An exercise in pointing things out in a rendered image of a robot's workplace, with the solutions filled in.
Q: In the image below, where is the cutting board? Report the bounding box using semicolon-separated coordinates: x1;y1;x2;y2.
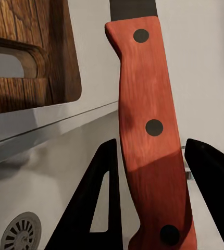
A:
0;0;82;114

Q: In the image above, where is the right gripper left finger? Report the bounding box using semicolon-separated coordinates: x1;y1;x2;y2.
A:
44;139;123;250

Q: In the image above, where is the parer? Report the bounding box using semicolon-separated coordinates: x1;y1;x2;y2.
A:
104;0;197;250

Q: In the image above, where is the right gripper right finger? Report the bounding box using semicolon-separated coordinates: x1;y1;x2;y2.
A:
184;139;224;241

